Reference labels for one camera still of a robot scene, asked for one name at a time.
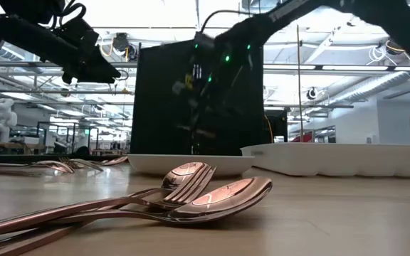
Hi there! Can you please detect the thin vertical pole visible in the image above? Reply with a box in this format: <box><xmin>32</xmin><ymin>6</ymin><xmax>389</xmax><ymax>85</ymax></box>
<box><xmin>296</xmin><ymin>23</ymin><xmax>304</xmax><ymax>143</ymax></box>

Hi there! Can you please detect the wooden workbench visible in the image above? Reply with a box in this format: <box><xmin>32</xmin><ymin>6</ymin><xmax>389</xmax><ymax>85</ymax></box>
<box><xmin>0</xmin><ymin>142</ymin><xmax>46</xmax><ymax>154</ymax></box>

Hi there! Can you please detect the black ceiling camera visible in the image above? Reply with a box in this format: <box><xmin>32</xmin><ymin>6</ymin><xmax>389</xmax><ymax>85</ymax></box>
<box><xmin>384</xmin><ymin>38</ymin><xmax>407</xmax><ymax>56</ymax></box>
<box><xmin>112</xmin><ymin>32</ymin><xmax>138</xmax><ymax>62</ymax></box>

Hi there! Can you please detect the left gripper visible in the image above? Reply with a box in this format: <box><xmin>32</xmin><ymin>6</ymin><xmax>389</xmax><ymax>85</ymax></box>
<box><xmin>39</xmin><ymin>33</ymin><xmax>122</xmax><ymax>85</ymax></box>

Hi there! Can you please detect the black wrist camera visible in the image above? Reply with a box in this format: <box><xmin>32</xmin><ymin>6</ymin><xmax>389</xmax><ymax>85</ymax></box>
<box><xmin>193</xmin><ymin>31</ymin><xmax>216</xmax><ymax>50</ymax></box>
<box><xmin>56</xmin><ymin>17</ymin><xmax>100</xmax><ymax>50</ymax></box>

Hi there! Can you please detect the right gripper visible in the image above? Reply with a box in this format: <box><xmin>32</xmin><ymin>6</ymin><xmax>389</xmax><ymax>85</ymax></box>
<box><xmin>172</xmin><ymin>21</ymin><xmax>265</xmax><ymax>107</ymax></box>

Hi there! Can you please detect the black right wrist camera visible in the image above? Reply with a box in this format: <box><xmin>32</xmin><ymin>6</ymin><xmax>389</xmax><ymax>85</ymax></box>
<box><xmin>193</xmin><ymin>31</ymin><xmax>216</xmax><ymax>50</ymax></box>

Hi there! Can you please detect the black divider panel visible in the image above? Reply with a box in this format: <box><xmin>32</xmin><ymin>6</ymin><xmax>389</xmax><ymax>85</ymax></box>
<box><xmin>194</xmin><ymin>39</ymin><xmax>265</xmax><ymax>156</ymax></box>
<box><xmin>130</xmin><ymin>39</ymin><xmax>196</xmax><ymax>156</ymax></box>

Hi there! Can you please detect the rose gold spoon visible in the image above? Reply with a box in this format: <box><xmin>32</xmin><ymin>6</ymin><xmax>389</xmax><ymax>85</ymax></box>
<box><xmin>30</xmin><ymin>176</ymin><xmax>273</xmax><ymax>225</ymax></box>
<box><xmin>0</xmin><ymin>160</ymin><xmax>75</xmax><ymax>174</ymax></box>
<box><xmin>112</xmin><ymin>161</ymin><xmax>209</xmax><ymax>210</ymax></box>

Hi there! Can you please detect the black table frame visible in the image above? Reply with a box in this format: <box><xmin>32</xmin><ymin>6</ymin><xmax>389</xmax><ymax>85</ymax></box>
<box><xmin>0</xmin><ymin>153</ymin><xmax>131</xmax><ymax>165</ymax></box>

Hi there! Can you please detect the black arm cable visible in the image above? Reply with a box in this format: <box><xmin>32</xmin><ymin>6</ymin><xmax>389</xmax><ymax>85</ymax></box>
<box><xmin>50</xmin><ymin>0</ymin><xmax>88</xmax><ymax>31</ymax></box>
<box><xmin>199</xmin><ymin>9</ymin><xmax>254</xmax><ymax>35</ymax></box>

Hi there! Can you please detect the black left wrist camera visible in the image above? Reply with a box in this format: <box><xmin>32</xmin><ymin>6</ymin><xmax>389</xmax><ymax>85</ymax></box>
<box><xmin>56</xmin><ymin>17</ymin><xmax>100</xmax><ymax>50</ymax></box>

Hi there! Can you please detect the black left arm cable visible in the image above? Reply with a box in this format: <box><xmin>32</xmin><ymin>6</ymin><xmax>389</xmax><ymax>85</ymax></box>
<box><xmin>50</xmin><ymin>0</ymin><xmax>88</xmax><ymax>31</ymax></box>

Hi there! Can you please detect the white round plate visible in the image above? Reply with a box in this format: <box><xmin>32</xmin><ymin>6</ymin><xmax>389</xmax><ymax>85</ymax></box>
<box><xmin>127</xmin><ymin>154</ymin><xmax>256</xmax><ymax>178</ymax></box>

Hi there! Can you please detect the red object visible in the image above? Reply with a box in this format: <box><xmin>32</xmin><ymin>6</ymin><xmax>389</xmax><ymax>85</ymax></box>
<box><xmin>290</xmin><ymin>131</ymin><xmax>315</xmax><ymax>144</ymax></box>

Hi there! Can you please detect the black cabinet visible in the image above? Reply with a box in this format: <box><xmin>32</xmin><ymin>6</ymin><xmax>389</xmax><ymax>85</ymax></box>
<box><xmin>263</xmin><ymin>109</ymin><xmax>289</xmax><ymax>144</ymax></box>

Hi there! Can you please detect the yellow cable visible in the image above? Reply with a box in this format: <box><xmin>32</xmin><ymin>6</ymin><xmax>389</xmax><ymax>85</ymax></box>
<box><xmin>264</xmin><ymin>114</ymin><xmax>274</xmax><ymax>144</ymax></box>

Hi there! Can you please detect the white cutlery tray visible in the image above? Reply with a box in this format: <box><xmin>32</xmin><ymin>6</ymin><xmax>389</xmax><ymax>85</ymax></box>
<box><xmin>240</xmin><ymin>142</ymin><xmax>410</xmax><ymax>178</ymax></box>

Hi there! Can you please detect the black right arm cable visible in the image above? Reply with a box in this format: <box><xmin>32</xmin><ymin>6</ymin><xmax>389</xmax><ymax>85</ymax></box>
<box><xmin>199</xmin><ymin>9</ymin><xmax>254</xmax><ymax>35</ymax></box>

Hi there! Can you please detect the black metal frame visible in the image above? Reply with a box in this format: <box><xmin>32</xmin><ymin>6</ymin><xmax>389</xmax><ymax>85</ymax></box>
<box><xmin>36</xmin><ymin>121</ymin><xmax>100</xmax><ymax>154</ymax></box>

